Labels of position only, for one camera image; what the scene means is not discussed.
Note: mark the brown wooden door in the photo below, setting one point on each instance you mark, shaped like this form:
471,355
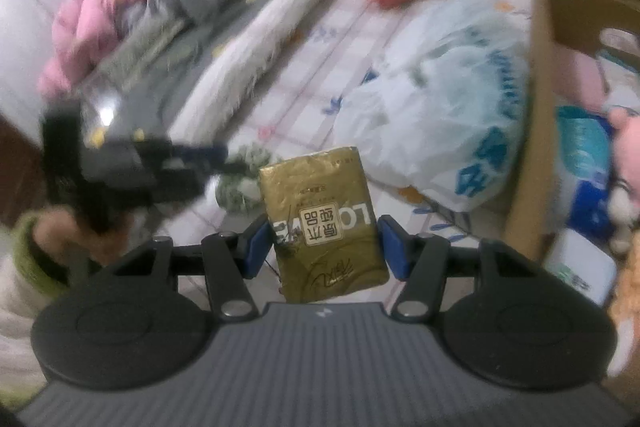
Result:
22,183

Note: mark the grey sheet yellow print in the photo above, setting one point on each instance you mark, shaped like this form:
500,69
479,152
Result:
144,83

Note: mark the green white fuzzy cloth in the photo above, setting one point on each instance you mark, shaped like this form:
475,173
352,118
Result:
240,192

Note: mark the green sleeve forearm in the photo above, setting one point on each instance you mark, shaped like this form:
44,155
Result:
26,289

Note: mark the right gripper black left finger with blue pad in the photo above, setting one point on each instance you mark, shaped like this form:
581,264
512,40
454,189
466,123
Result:
231,259

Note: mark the white blue plastic bag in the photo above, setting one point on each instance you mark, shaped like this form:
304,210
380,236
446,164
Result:
454,92

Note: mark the gold tissue pack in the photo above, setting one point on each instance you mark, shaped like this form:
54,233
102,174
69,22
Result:
325,237

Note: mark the pink white plush toy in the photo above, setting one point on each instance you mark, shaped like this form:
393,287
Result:
606,86

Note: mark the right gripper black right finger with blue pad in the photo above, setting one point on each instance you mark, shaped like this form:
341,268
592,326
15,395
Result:
418,261

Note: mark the white green logo pouch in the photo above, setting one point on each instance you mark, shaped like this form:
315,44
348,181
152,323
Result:
582,265

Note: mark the brown cardboard box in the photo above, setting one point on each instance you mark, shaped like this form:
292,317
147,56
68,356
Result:
575,24

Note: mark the checked cartoon bed sheet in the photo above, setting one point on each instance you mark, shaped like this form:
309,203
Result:
293,110

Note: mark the person left hand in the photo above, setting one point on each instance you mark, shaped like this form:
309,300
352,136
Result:
57,232

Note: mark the white frayed blanket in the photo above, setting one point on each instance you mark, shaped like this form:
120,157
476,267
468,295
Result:
232,75

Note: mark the blue white tissue bag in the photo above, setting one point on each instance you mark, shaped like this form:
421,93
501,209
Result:
582,172

